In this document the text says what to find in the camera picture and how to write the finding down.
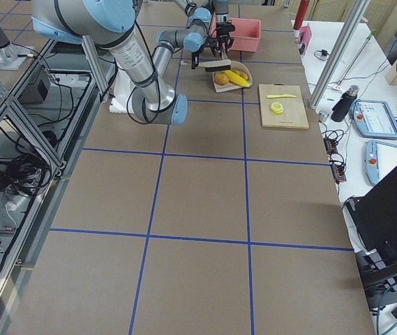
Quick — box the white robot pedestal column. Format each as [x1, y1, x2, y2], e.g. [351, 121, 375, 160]
[109, 70, 134, 114]

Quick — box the aluminium frame post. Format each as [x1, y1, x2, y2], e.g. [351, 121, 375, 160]
[308, 0, 370, 110]

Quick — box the toy brown potato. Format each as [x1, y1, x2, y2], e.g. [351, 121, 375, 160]
[214, 71, 230, 86]

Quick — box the yellow toy corn cob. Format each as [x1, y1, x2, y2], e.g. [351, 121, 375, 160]
[223, 70, 250, 87]

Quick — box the wooden cutting board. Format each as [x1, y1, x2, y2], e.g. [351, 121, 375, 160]
[258, 84, 309, 130]

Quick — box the teach pendant tablet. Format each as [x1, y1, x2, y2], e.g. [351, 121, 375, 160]
[350, 99, 397, 140]
[364, 140, 397, 185]

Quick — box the beige hand brush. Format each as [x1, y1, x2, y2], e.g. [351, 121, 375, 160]
[180, 59, 231, 73]

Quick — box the black water bottle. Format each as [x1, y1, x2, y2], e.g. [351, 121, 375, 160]
[331, 84, 359, 122]

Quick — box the metal rod grabber tool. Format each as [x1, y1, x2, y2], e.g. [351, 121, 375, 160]
[335, 29, 376, 85]

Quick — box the toy ginger root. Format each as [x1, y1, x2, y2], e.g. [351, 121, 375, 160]
[233, 69, 249, 81]

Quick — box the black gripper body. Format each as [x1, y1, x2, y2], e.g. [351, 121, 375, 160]
[190, 36, 218, 58]
[216, 21, 236, 44]

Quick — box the yellow plastic knife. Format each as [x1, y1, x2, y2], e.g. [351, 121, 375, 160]
[266, 94, 297, 99]

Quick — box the red cylinder bottle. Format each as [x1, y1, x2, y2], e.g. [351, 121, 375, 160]
[293, 0, 310, 31]

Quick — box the pink plastic bin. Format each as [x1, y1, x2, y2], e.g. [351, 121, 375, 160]
[230, 17, 261, 52]

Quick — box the beige plastic dustpan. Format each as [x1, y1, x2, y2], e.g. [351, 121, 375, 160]
[212, 52, 253, 93]

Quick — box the far teach pendant tablet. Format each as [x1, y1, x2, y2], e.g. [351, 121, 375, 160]
[350, 99, 397, 140]

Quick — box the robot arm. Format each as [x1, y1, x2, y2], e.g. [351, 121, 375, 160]
[172, 1, 235, 61]
[31, 0, 214, 126]

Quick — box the black monitor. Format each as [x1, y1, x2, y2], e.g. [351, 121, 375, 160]
[344, 162, 397, 301]

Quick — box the near teach pendant tablet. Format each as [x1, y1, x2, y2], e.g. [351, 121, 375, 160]
[364, 140, 397, 185]

